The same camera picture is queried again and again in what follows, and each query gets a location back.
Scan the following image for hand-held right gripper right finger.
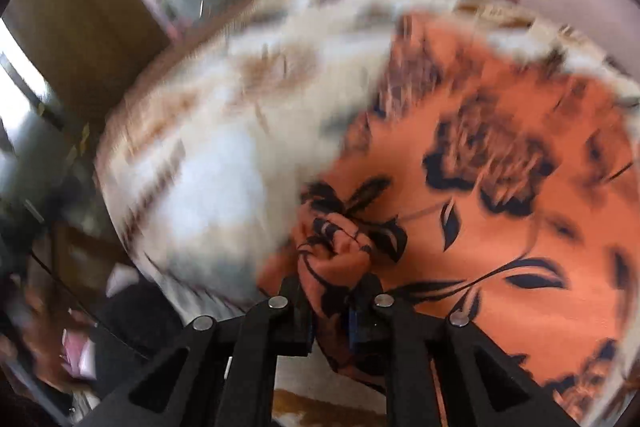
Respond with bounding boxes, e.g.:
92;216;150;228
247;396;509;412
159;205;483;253
349;273;572;427

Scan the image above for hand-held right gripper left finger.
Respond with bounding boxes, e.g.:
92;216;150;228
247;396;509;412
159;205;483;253
82;276;317;427

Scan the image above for orange black floral pants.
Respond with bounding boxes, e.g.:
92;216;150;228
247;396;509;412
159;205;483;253
256;13;640;410

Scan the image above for beige leaf-print blanket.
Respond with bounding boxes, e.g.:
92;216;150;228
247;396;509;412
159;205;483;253
94;0;640;427

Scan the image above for brown wooden frame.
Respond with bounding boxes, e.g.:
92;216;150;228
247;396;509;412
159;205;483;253
2;0;173;108

